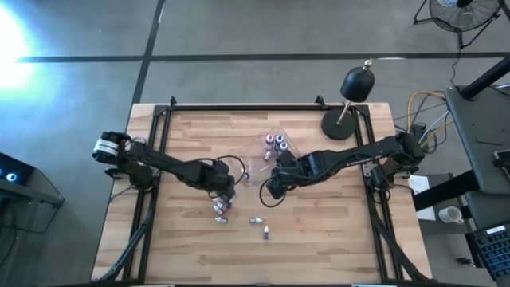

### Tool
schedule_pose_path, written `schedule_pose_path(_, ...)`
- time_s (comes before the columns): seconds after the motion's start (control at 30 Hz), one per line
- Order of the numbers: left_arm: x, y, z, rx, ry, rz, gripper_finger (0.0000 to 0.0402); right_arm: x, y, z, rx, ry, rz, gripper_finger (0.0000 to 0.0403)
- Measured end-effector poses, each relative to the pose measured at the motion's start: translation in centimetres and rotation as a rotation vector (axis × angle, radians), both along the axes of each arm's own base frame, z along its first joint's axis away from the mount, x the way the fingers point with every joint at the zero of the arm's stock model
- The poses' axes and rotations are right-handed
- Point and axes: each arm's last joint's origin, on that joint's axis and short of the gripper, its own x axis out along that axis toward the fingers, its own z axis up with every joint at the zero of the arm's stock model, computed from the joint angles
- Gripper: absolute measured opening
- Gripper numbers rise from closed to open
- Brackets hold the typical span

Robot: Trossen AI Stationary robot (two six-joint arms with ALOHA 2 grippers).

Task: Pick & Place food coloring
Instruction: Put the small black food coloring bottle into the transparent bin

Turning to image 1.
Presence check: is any black floor fan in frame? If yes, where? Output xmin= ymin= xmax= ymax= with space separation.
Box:
xmin=413 ymin=0 xmax=506 ymax=49

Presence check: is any black post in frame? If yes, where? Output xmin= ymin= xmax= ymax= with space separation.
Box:
xmin=460 ymin=53 xmax=510 ymax=101

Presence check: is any black desk foot bar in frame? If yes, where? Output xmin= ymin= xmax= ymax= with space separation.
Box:
xmin=411 ymin=170 xmax=481 ymax=212

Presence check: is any white paper sheet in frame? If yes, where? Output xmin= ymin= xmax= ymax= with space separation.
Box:
xmin=407 ymin=174 xmax=437 ymax=222

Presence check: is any black side stand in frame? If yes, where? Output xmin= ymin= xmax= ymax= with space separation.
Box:
xmin=0 ymin=167 xmax=66 ymax=236

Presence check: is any black desk lamp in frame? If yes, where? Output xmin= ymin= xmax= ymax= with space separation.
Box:
xmin=320 ymin=58 xmax=376 ymax=142

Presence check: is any grey desk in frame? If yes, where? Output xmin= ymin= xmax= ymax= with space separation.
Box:
xmin=443 ymin=84 xmax=510 ymax=196

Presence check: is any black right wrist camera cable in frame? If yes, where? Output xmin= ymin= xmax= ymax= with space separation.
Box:
xmin=259 ymin=177 xmax=282 ymax=209

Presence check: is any clear plastic bin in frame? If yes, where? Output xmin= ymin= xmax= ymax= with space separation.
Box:
xmin=227 ymin=126 xmax=302 ymax=187

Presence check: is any white mug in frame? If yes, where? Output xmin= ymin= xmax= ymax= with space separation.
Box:
xmin=437 ymin=206 xmax=465 ymax=226

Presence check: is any yellow cable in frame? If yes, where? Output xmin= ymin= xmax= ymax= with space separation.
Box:
xmin=405 ymin=90 xmax=455 ymax=151

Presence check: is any black left wrist camera cable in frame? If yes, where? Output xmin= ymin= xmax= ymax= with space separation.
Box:
xmin=206 ymin=155 xmax=246 ymax=187

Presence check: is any backlit keyboard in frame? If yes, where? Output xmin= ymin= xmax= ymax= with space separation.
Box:
xmin=465 ymin=222 xmax=510 ymax=282

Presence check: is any black box with blue light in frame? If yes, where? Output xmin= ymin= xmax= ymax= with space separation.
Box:
xmin=0 ymin=151 xmax=36 ymax=187

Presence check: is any black aluminium table frame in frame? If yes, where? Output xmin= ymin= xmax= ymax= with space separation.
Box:
xmin=92 ymin=94 xmax=434 ymax=286

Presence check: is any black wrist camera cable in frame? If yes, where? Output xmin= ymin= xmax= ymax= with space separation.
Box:
xmin=259 ymin=177 xmax=282 ymax=209
xmin=206 ymin=155 xmax=246 ymax=187

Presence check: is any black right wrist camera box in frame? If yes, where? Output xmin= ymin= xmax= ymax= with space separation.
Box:
xmin=265 ymin=175 xmax=288 ymax=201

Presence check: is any black power strip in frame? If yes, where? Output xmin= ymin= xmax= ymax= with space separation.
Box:
xmin=411 ymin=123 xmax=430 ymax=155

